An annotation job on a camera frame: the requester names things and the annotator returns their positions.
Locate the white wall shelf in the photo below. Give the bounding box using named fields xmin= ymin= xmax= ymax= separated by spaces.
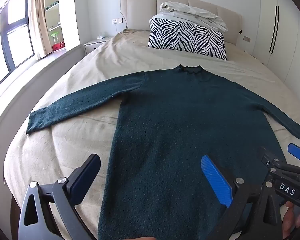
xmin=44 ymin=0 xmax=63 ymax=53

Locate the white wardrobe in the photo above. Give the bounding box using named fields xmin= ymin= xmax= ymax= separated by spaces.
xmin=252 ymin=0 xmax=300 ymax=105

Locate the folded white duvet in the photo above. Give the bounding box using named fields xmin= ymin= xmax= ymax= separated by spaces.
xmin=159 ymin=1 xmax=229 ymax=32

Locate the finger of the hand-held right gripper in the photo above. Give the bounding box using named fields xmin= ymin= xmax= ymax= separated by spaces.
xmin=287 ymin=143 xmax=300 ymax=167
xmin=262 ymin=153 xmax=300 ymax=173

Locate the black framed window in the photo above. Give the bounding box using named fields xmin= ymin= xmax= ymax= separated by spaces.
xmin=0 ymin=0 xmax=36 ymax=93

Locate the beige upholstered headboard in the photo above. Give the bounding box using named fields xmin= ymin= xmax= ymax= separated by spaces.
xmin=120 ymin=0 xmax=242 ymax=43

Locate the person's right hand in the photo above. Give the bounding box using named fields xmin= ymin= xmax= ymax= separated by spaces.
xmin=282 ymin=201 xmax=300 ymax=240

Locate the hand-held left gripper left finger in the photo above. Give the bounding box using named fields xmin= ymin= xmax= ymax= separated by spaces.
xmin=17 ymin=154 xmax=101 ymax=240

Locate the dark green knit sweater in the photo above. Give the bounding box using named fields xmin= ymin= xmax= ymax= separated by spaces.
xmin=26 ymin=64 xmax=300 ymax=240

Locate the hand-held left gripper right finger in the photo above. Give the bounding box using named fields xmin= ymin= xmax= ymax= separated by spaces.
xmin=201 ymin=155 xmax=283 ymax=240

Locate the white nightstand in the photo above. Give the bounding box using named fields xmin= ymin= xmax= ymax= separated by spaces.
xmin=84 ymin=39 xmax=109 ymax=55

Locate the bed with beige sheet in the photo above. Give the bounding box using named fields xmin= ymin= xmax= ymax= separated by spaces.
xmin=0 ymin=29 xmax=300 ymax=240

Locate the zebra print pillow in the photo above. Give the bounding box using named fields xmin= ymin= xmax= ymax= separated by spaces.
xmin=148 ymin=17 xmax=228 ymax=61

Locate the beige curtain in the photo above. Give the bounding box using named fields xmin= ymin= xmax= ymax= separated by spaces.
xmin=29 ymin=0 xmax=48 ymax=58

